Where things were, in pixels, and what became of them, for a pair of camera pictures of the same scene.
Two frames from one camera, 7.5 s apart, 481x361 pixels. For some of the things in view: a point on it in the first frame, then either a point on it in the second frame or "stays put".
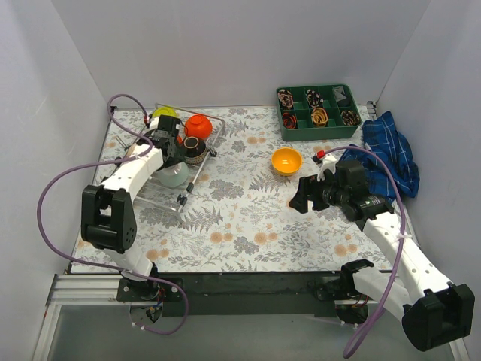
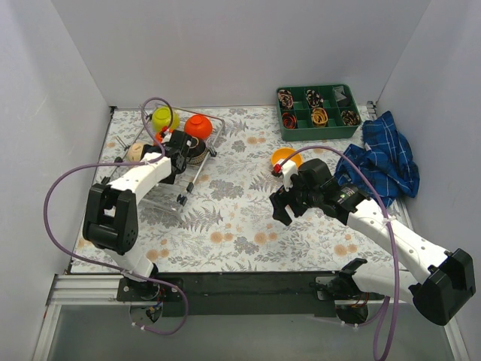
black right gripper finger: (310, 189) -> (279, 200)
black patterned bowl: (194, 150) stays put
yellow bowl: (286, 161) stays put
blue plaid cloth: (382, 139) stays put
